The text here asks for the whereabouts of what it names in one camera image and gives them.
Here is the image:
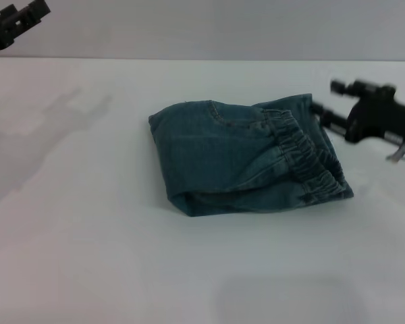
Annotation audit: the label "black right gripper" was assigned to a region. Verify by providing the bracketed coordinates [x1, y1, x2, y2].
[310, 79, 405, 143]

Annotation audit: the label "blue denim shorts with print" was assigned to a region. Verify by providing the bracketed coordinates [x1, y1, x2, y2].
[148, 92, 354, 219]

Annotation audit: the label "metal right wrist connector plug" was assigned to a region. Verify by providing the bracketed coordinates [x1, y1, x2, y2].
[386, 141, 405, 163]

